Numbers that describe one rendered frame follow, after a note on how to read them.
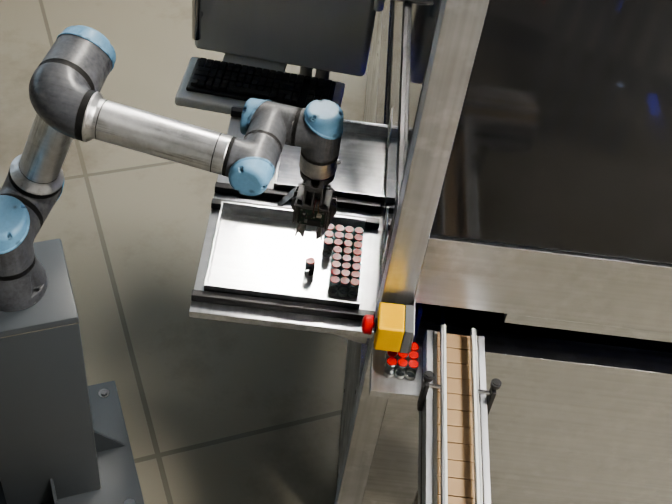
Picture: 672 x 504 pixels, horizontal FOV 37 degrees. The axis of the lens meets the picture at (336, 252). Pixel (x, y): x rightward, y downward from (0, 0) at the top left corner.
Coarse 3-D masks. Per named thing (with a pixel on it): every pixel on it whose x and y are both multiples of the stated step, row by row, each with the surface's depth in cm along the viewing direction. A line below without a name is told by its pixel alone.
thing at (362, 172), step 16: (352, 128) 260; (368, 128) 260; (384, 128) 260; (352, 144) 259; (368, 144) 259; (384, 144) 260; (288, 160) 252; (352, 160) 255; (368, 160) 255; (384, 160) 256; (288, 176) 248; (336, 176) 250; (352, 176) 251; (368, 176) 251; (384, 176) 252; (336, 192) 242; (352, 192) 242; (368, 192) 247; (384, 192) 248
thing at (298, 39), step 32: (224, 0) 278; (256, 0) 276; (288, 0) 275; (320, 0) 273; (352, 0) 272; (224, 32) 285; (256, 32) 284; (288, 32) 282; (320, 32) 281; (352, 32) 279; (320, 64) 289; (352, 64) 287
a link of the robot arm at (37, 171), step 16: (64, 32) 193; (80, 32) 193; (96, 32) 194; (64, 48) 189; (80, 48) 190; (96, 48) 192; (112, 48) 197; (80, 64) 188; (96, 64) 191; (112, 64) 197; (96, 80) 191; (32, 128) 208; (48, 128) 203; (32, 144) 209; (48, 144) 207; (64, 144) 208; (16, 160) 218; (32, 160) 211; (48, 160) 211; (16, 176) 216; (32, 176) 215; (48, 176) 215; (0, 192) 219; (16, 192) 217; (32, 192) 216; (48, 192) 218; (48, 208) 223
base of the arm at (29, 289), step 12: (36, 264) 224; (0, 276) 217; (12, 276) 218; (24, 276) 220; (36, 276) 223; (0, 288) 219; (12, 288) 220; (24, 288) 221; (36, 288) 225; (0, 300) 221; (12, 300) 221; (24, 300) 222; (36, 300) 225
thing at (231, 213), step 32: (224, 224) 235; (256, 224) 236; (288, 224) 237; (352, 224) 238; (224, 256) 228; (256, 256) 229; (288, 256) 230; (320, 256) 231; (224, 288) 218; (256, 288) 223; (288, 288) 224; (320, 288) 225
